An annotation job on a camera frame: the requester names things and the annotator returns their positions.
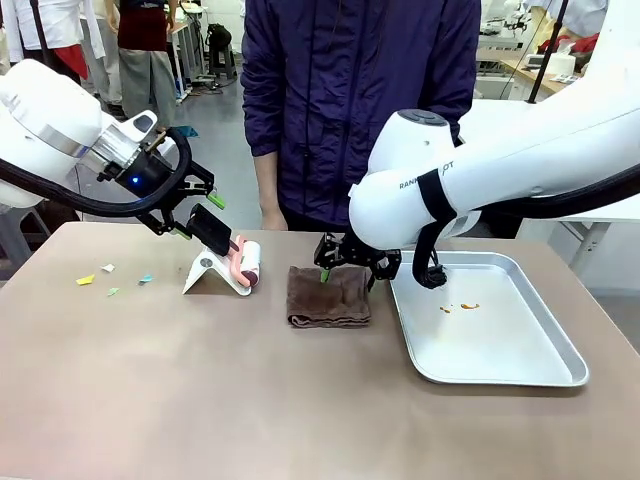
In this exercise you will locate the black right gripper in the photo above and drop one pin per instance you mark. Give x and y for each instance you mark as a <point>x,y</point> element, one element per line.
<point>365,255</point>

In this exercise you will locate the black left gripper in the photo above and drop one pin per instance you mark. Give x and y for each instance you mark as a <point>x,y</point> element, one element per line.
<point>142,172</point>

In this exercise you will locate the brown towel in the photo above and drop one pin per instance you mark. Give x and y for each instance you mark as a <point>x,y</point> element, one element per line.
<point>327,300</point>

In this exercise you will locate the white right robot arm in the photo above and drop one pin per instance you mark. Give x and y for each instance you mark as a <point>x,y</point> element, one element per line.
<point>525,155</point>

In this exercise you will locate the person right forearm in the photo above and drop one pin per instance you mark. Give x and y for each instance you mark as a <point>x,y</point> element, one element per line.
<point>267,177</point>

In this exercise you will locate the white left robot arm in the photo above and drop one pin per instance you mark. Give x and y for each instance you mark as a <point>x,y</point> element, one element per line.
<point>45,120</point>

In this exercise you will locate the person right hand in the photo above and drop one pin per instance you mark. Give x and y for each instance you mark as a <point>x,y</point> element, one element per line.
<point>274,217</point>

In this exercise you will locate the black trousers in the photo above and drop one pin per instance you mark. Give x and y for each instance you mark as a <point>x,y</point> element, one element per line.
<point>310,222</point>

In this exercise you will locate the blue floor mat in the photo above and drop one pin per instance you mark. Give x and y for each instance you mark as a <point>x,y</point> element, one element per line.
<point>189,132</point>

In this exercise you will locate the white folded stand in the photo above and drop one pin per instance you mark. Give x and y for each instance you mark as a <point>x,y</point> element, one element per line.
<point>210,272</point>

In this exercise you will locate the light blue paper scrap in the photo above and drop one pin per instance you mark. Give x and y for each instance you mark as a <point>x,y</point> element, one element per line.
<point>145,280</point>

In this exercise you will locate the white paper scrap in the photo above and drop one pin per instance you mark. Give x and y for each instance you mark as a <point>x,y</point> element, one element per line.
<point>108,268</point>

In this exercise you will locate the yellow paper scrap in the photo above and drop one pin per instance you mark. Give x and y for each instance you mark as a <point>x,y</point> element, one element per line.
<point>86,280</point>

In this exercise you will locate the silver metal tray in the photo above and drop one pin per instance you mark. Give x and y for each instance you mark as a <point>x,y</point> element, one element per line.
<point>475,345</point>

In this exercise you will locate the person in red vest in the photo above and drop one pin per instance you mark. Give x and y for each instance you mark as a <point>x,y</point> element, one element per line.
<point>145,60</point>

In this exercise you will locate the black stool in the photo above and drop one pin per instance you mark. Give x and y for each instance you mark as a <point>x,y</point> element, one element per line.
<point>220,50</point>

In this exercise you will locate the purple jacket torso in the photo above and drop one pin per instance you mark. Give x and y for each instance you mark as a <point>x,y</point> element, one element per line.
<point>340,90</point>

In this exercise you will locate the person in white coat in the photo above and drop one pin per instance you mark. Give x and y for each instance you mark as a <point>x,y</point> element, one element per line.
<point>55,30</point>

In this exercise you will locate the wooden workbench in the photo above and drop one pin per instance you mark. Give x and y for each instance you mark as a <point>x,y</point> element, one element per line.
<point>540,77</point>

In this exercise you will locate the black pole stand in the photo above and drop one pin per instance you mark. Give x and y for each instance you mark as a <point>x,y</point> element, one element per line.
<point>547,50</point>

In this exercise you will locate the red cloth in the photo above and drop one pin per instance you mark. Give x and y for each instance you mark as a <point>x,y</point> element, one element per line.
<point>586,42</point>

